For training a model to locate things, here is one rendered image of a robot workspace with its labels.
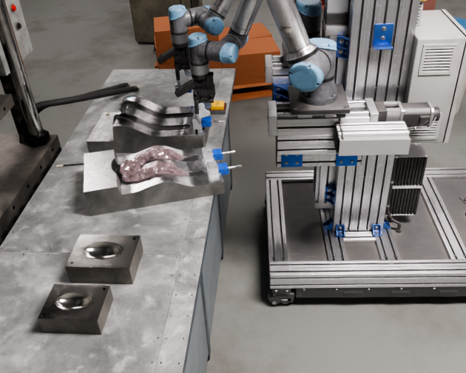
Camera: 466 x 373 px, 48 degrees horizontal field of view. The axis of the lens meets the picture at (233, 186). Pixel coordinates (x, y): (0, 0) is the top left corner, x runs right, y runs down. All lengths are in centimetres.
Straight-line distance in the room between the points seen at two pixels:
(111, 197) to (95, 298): 47
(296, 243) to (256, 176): 93
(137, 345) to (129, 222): 54
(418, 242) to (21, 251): 181
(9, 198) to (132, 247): 69
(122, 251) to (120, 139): 69
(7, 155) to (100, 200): 70
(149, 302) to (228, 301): 108
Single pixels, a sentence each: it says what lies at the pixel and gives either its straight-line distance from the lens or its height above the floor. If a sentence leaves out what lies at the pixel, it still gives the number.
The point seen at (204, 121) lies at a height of 93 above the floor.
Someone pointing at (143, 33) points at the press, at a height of 12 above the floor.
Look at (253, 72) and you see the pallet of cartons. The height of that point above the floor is 23.
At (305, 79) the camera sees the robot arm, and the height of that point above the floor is 120.
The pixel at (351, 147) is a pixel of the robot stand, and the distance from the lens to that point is 201.
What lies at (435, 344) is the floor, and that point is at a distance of 258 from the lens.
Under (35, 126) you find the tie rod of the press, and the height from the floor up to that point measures 88.
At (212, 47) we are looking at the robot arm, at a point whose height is 126.
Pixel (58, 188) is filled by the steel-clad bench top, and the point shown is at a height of 80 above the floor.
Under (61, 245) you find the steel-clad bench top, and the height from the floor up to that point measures 80.
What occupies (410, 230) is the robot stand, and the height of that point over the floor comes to 21.
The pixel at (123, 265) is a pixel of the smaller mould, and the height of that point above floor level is 87.
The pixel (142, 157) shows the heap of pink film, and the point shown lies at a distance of 203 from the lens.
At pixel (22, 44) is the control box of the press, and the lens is 266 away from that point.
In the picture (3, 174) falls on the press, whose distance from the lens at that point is 235.
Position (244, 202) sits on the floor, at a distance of 321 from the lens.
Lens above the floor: 197
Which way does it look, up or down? 36 degrees down
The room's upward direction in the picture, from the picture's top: 3 degrees counter-clockwise
